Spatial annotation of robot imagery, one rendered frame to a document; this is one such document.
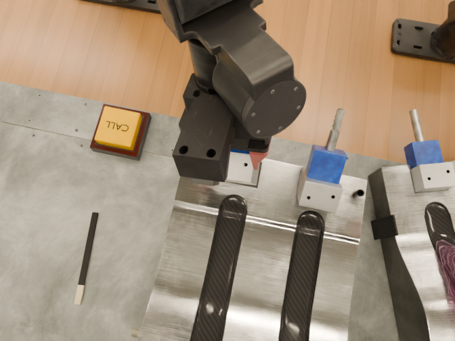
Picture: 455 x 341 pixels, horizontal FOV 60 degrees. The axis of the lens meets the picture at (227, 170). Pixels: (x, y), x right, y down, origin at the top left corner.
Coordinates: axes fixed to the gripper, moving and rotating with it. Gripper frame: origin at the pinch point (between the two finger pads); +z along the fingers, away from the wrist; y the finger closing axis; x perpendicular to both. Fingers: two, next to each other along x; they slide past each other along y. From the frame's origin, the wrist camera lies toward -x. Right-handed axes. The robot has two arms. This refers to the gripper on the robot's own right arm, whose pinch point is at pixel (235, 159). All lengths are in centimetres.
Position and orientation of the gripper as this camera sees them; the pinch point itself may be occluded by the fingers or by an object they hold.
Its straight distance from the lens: 50.6
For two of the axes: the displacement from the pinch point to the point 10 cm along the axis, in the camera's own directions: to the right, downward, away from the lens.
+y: 9.7, 1.3, -2.2
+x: 2.3, -8.1, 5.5
